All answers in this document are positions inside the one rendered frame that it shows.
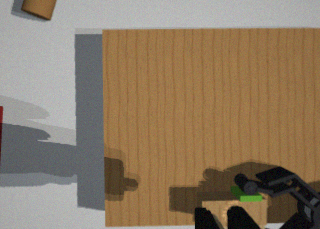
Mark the mallet with black head and wooden handle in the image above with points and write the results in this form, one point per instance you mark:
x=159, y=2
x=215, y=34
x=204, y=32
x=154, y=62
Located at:
x=39, y=8

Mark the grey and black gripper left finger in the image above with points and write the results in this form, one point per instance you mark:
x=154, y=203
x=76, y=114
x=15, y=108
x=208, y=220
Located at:
x=204, y=219

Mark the light wooden board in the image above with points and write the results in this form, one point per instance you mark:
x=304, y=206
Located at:
x=186, y=110

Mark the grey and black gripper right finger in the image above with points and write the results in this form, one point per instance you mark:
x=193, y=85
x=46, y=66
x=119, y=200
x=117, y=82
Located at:
x=238, y=218

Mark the small light wooden block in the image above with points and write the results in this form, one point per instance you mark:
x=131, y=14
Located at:
x=219, y=202

